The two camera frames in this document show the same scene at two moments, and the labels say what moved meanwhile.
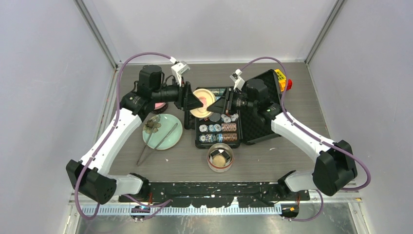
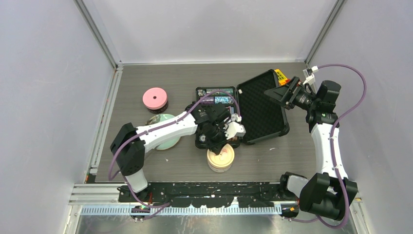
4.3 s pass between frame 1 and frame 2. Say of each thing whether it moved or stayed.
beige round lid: moved
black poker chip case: stayed
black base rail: stayed
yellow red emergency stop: stayed
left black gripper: moved
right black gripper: moved
